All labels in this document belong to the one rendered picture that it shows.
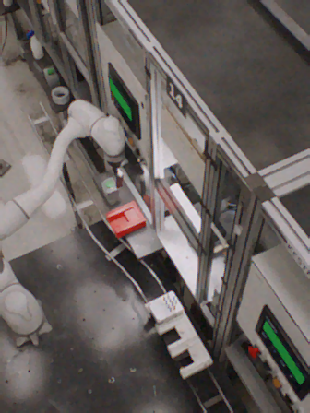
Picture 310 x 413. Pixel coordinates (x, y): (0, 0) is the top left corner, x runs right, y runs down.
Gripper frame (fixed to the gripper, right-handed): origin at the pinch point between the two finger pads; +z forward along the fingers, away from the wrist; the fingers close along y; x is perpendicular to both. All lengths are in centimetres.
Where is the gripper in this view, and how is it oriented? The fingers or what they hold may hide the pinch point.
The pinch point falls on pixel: (118, 182)
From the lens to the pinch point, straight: 250.3
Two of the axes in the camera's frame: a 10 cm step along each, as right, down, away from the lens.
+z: 0.2, 5.2, 8.6
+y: -3.7, -7.9, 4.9
